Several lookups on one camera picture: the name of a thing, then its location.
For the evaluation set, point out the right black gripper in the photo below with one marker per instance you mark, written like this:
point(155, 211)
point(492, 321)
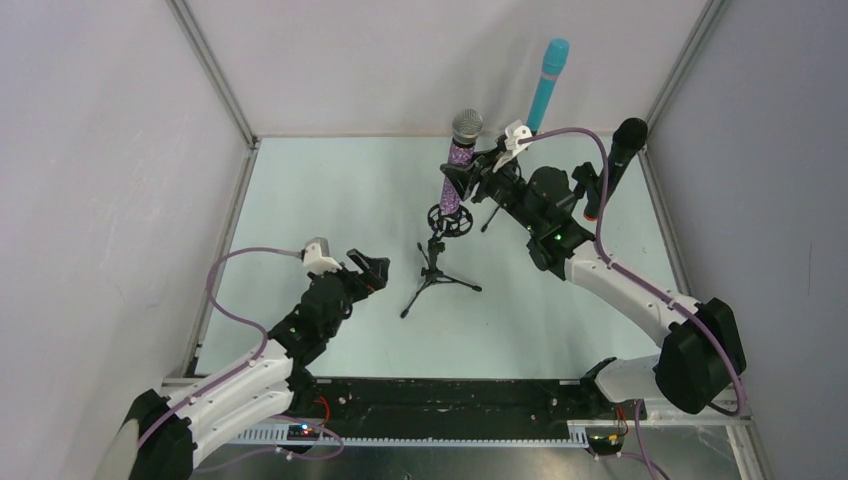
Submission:
point(477, 181)

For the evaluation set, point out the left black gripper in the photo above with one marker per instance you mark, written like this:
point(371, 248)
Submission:
point(357, 278)

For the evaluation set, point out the clip tripod mic stand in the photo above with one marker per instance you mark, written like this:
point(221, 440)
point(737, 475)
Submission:
point(493, 212)

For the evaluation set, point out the purple glitter microphone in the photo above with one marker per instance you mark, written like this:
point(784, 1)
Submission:
point(467, 126)

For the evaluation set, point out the round base mic stand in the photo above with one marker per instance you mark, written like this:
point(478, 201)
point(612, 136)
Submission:
point(588, 185)

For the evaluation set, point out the light blue microphone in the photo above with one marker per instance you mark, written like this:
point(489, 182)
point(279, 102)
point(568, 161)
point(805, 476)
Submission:
point(553, 63)

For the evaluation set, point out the black microphone orange tip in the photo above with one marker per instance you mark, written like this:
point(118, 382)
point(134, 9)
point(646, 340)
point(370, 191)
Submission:
point(627, 141)

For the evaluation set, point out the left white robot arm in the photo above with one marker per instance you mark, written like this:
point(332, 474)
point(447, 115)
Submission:
point(177, 432)

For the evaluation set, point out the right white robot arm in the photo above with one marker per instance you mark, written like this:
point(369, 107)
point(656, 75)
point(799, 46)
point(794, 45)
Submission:
point(701, 357)

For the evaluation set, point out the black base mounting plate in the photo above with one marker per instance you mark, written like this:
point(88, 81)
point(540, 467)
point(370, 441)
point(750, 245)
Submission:
point(457, 409)

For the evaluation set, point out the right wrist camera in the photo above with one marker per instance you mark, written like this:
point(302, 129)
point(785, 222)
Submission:
point(517, 136)

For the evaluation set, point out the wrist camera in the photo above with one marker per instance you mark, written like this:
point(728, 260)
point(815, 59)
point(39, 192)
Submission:
point(517, 136)
point(316, 257)

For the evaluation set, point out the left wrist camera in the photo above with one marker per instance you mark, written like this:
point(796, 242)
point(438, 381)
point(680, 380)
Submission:
point(316, 257)

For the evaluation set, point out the slotted cable duct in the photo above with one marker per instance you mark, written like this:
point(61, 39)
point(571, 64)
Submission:
point(289, 434)

